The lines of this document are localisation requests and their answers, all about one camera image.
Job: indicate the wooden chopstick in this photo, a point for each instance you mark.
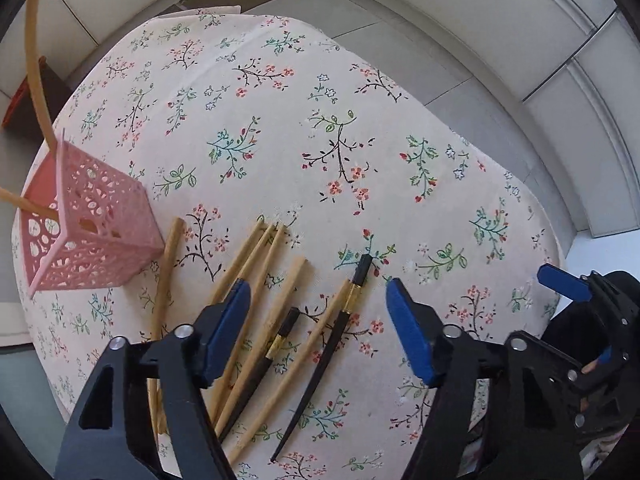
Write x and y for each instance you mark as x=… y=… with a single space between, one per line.
x=310 y=345
x=240 y=255
x=34 y=75
x=265 y=270
x=280 y=305
x=167 y=270
x=260 y=247

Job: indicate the brown trash can red rim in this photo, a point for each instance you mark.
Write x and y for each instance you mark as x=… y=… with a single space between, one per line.
x=17 y=105

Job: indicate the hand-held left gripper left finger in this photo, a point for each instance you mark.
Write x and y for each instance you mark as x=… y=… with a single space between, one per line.
x=227 y=330

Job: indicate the person's right hand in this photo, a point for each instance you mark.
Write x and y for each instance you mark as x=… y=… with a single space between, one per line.
x=590 y=366

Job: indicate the pink perforated plastic basket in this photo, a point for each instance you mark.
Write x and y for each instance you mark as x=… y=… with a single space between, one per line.
x=100 y=195

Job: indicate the black chopstick with gold band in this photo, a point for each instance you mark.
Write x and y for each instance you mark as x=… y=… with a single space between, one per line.
x=335 y=340
x=260 y=367

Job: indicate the pair of wooden chopsticks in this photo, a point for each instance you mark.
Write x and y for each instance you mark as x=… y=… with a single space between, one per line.
x=20 y=201

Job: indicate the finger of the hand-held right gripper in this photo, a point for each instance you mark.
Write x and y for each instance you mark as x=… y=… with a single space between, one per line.
x=562 y=281

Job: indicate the floral tablecloth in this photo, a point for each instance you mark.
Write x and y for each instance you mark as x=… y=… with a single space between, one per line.
x=300 y=110

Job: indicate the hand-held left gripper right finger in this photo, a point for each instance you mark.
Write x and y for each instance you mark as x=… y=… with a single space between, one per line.
x=410 y=330

